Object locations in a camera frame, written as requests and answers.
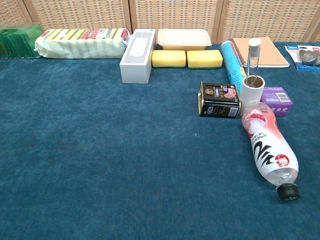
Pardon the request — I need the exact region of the blue blister pack of hooks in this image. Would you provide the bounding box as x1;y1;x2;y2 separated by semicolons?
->
284;45;320;72

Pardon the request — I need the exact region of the blue carpet table mat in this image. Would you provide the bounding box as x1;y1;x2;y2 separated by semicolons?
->
0;41;320;240

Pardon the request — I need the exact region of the blue foil roll box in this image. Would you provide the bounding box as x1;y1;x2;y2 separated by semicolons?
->
220;40;247;95

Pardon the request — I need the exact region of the beige lidded food container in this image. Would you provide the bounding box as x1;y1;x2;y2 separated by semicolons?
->
157;28;213;52

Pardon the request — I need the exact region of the white power strip box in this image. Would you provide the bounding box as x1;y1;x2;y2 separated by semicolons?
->
119;28;157;85

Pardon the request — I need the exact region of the glass test tube white cap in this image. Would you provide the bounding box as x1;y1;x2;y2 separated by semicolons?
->
246;38;262;87

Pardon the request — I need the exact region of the woven bamboo folding screen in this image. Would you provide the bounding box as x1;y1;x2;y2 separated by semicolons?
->
0;0;320;45

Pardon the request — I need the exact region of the black luncheon meat tin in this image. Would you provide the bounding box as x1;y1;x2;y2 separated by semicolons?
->
198;80;241;119

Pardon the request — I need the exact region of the plastic bottle pink white label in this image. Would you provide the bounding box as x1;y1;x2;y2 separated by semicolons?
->
241;101;301;202

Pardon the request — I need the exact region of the green scouring pad pack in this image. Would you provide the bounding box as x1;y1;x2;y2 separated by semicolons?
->
0;23;43;60

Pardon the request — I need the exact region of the wrapped pack of sponges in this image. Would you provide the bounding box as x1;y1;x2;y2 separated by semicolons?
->
34;28;131;60

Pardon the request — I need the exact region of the small purple box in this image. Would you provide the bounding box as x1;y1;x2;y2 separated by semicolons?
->
259;86;293;118

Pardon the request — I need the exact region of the brown spiral notebook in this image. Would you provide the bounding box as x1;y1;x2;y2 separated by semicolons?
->
229;36;290;69

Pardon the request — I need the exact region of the white cardboard tube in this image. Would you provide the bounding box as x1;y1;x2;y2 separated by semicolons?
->
240;75;266;111

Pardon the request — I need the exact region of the yellow sponge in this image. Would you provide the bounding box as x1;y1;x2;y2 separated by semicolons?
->
151;50;187;69
186;49;224;70

